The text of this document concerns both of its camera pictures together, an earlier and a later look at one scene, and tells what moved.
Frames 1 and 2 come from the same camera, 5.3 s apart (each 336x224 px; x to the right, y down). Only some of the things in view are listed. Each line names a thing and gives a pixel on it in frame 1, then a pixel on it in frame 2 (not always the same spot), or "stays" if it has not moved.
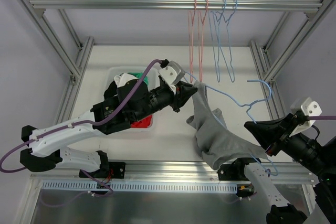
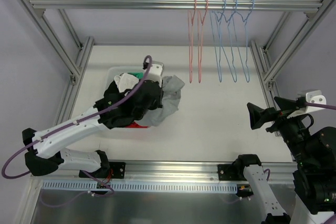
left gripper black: (177, 97) -> (154, 94)
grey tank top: (220, 145) -> (171, 86)
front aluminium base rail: (174, 171) stays
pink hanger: (200, 35) stays
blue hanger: (216, 26) stays
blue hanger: (248, 106) -> (241, 30)
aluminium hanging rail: (311, 4) stays
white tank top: (121, 80) stays
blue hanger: (224, 41) stays
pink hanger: (190, 32) stays
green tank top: (138, 75) stays
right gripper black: (281, 139) -> (276, 118)
